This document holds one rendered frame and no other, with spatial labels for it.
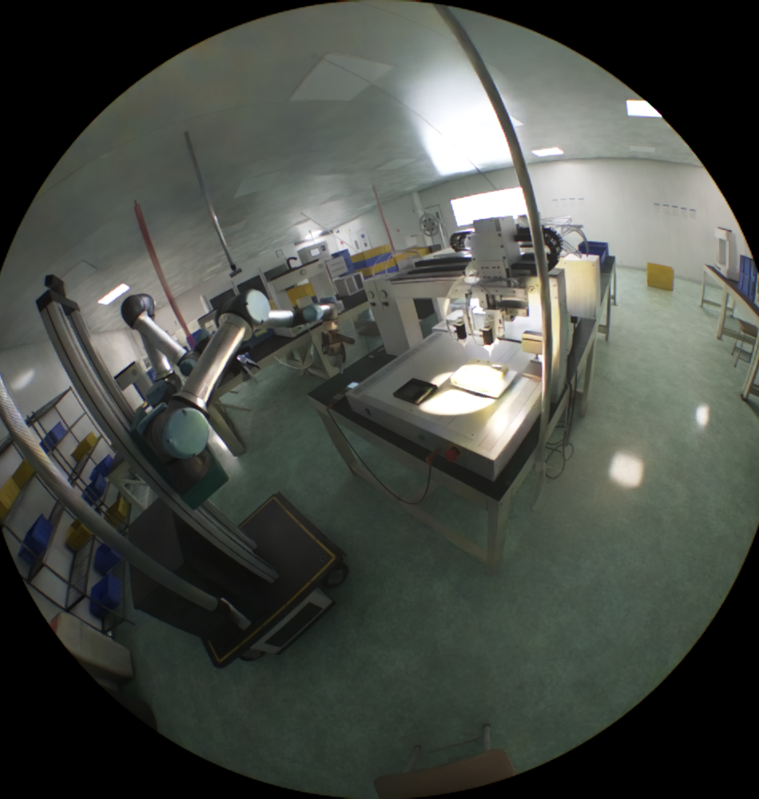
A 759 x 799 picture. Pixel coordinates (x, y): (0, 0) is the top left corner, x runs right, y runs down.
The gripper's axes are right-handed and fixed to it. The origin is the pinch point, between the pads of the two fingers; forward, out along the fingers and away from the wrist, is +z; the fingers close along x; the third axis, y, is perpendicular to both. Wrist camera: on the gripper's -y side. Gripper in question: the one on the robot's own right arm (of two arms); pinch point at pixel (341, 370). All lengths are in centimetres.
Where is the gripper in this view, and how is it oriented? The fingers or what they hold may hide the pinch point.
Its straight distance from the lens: 132.7
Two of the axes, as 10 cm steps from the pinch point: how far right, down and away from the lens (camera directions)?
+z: 1.1, 9.1, 3.9
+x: 6.8, 2.1, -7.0
